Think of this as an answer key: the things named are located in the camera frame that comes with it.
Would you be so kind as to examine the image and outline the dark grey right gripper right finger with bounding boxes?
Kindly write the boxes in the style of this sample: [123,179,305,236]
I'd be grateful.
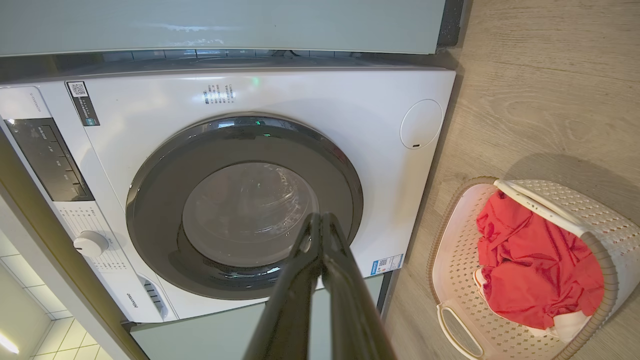
[320,213,397,360]

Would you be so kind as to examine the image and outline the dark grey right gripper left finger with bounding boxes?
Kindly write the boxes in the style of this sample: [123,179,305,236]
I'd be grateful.
[243,213,323,360]

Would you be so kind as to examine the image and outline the white perforated laundry basket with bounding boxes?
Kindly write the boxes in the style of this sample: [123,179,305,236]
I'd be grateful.
[427,176,640,360]

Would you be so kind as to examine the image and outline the dark kickboard beside energy label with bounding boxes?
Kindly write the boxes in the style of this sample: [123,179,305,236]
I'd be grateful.
[376,271,397,316]

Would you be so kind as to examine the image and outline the blue energy label sticker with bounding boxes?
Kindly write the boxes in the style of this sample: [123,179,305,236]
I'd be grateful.
[370,253,405,277]

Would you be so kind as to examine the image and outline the white detergent drawer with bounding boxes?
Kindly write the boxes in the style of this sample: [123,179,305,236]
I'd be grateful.
[124,272,179,324]

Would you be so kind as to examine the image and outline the round grey glass washer door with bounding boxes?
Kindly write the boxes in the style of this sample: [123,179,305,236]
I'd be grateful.
[126,116,364,301]

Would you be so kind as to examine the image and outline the red shirt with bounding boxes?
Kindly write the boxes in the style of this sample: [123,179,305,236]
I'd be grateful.
[475,190,606,331]

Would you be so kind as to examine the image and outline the white washer dial knob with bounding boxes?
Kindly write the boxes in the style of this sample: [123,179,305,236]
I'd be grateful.
[73,230,110,259]

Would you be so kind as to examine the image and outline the round white filter cover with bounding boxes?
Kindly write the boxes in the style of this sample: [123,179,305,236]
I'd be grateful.
[399,99,444,150]

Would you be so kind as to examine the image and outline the white front-load washing machine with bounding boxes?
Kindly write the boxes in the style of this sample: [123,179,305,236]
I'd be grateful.
[0,67,457,324]

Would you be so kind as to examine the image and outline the small printed text sticker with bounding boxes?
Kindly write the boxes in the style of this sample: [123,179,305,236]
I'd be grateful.
[202,84,236,105]

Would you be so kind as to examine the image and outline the grey-brown countertop edge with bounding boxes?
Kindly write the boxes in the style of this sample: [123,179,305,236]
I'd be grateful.
[0,127,151,360]

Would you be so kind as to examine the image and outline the black washer control display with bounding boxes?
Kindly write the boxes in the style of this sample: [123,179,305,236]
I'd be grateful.
[4,118,95,203]

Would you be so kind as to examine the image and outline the black QR code sticker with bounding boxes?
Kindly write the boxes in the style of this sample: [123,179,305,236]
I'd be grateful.
[66,81,101,127]

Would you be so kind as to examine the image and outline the pale green cabinet beside filter cover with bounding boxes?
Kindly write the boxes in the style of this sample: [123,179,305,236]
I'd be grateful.
[0,0,447,57]

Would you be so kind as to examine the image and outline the dark kickboard beside filter cover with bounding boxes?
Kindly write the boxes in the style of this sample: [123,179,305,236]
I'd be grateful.
[436,0,466,49]

